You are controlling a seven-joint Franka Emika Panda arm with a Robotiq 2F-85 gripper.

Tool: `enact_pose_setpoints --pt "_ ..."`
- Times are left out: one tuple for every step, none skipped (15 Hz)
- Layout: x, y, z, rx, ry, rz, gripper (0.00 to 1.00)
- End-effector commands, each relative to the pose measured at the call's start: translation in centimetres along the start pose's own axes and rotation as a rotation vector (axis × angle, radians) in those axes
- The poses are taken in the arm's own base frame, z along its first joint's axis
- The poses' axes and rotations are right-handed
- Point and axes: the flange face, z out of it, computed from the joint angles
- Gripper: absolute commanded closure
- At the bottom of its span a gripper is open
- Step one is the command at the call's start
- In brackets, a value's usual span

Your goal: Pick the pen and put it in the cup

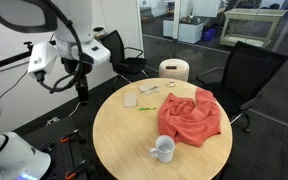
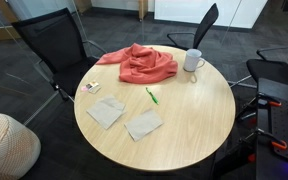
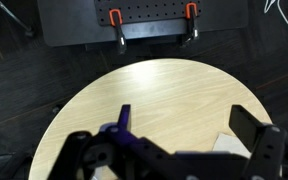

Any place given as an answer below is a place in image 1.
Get folded brown paper napkin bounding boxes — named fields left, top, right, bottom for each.
left=137, top=83, right=161, bottom=97

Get orange black clamp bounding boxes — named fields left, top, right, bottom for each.
left=64, top=159, right=98, bottom=180
left=59, top=129, right=88, bottom=145

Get flat brown paper napkin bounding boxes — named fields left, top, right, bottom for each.
left=123, top=92, right=139, bottom=108

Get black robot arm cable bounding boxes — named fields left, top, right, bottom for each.
left=38, top=0, right=86, bottom=95

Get orange cloth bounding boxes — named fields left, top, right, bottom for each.
left=157, top=87, right=222, bottom=148

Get black breadboard robot table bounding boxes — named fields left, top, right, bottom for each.
left=19, top=115, right=97, bottom=180

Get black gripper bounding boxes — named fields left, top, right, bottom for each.
left=61, top=55, right=94, bottom=105

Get green pen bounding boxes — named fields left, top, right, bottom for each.
left=137, top=106, right=157, bottom=112

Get black mesh office chair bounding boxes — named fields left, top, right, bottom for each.
left=196, top=40, right=288, bottom=134

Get black armrest office chair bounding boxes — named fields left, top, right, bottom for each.
left=98, top=29, right=149, bottom=91

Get beige knitted pouf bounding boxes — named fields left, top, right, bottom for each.
left=158, top=58, right=190, bottom=83

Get white ceramic mug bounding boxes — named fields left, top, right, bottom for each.
left=148, top=134, right=176, bottom=164

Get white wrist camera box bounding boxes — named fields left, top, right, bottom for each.
left=82, top=39, right=112, bottom=67

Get pale wooden display cabinet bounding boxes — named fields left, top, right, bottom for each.
left=219, top=8, right=288, bottom=48

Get white low cabinet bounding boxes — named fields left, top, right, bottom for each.
left=162, top=16, right=205, bottom=45

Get small card packets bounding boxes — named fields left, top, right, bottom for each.
left=165, top=79, right=177, bottom=89

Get blue bin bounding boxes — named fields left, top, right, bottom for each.
left=201, top=27, right=218, bottom=43

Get white floor cable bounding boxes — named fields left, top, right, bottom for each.
left=68, top=101, right=82, bottom=118

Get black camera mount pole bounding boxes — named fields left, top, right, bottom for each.
left=0, top=41, right=35, bottom=81

